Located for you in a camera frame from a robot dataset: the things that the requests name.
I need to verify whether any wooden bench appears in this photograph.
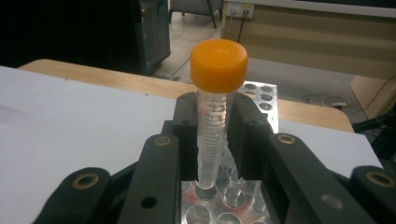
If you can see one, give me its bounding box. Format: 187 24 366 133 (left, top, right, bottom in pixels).
221 0 396 81

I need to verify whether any black power cable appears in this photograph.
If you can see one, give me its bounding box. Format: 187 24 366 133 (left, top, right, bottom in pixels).
236 11 248 44

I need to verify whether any metal test tube rack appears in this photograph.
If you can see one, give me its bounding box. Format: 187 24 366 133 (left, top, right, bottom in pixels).
180 81 279 224

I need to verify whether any wall power socket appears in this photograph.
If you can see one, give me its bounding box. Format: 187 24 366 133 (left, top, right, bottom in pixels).
226 1 255 20

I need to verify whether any white cable with adapter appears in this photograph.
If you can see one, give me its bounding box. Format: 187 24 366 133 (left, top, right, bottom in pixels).
301 92 352 110

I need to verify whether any orange-capped clear tube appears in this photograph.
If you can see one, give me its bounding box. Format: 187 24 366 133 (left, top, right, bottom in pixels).
190 38 249 191

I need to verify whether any white board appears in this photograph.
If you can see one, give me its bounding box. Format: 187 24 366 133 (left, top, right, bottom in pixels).
0 65 383 224

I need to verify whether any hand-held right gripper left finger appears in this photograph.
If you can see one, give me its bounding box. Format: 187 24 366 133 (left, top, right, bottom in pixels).
162 91 200 182

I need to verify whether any black stand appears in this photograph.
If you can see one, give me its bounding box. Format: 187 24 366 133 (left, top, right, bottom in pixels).
352 104 396 164

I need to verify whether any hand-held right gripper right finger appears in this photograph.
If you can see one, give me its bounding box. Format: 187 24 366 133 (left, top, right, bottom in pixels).
228 91 276 182

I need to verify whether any grey chair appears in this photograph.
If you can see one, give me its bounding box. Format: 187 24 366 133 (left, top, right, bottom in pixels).
168 0 226 30

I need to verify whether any dark cabinet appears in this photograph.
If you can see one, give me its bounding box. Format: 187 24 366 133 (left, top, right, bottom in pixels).
130 0 172 77

